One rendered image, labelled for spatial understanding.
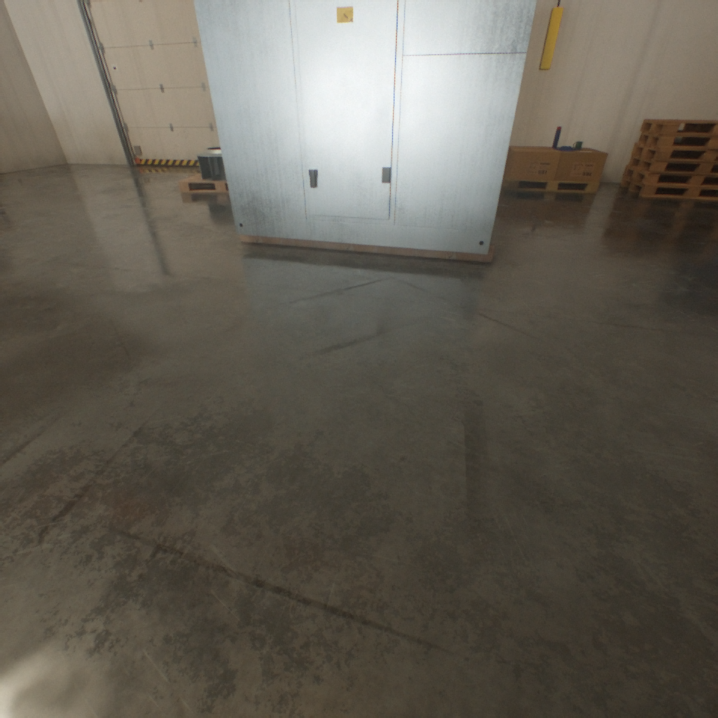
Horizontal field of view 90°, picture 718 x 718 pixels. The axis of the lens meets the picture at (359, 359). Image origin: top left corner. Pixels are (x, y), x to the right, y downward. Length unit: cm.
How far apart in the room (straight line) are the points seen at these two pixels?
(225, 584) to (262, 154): 274
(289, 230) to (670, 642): 301
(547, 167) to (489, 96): 347
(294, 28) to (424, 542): 287
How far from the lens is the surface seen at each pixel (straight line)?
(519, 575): 117
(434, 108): 278
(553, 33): 353
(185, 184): 612
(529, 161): 607
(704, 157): 675
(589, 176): 633
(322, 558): 112
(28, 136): 1089
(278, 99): 306
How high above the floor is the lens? 100
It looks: 35 degrees down
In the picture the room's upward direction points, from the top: straight up
